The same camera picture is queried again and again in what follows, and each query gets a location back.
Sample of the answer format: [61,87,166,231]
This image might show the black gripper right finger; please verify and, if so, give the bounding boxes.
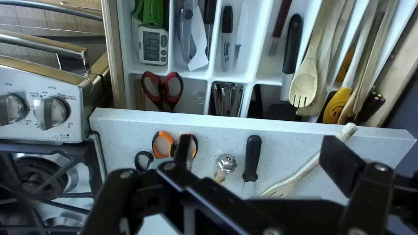
[321,136,395,235]

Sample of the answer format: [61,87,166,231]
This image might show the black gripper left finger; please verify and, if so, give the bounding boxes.
[83,134,197,235]

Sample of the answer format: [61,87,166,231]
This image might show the slotted wooden spoon in drawer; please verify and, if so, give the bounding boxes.
[289,0,340,108]

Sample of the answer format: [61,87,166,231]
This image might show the open wooden drawer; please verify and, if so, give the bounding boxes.
[101,0,418,129]

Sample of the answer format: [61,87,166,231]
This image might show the white digital kitchen timer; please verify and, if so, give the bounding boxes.
[139,26,169,65]

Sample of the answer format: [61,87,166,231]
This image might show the yellow smiley spatula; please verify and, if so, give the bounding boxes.
[322,45,356,124]

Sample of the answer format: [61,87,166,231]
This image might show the silver metal bottle stopper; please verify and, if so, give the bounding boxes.
[213,154,237,183]

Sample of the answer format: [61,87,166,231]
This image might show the stainless steel stove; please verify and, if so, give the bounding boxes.
[0,0,112,235]

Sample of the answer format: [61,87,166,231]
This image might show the black sharpie marker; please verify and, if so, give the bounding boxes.
[221,5,234,72]

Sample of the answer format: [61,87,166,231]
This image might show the orange handled scissors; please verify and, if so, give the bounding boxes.
[134,130,181,172]

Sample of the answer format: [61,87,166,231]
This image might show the black knife handle in drawer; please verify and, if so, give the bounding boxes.
[356,90,386,124]

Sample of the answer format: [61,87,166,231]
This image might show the black handled tool on counter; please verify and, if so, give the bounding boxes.
[244,134,262,198]

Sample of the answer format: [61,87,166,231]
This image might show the red handled scissors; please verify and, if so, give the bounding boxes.
[142,72,185,112]

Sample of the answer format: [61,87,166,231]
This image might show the black handled spatula in drawer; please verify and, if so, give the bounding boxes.
[267,14,304,120]

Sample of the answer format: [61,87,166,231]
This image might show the green handled tool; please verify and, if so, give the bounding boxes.
[131,0,169,29]

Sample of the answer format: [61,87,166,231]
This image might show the dark red handled utensil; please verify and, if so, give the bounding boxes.
[268,0,293,56]

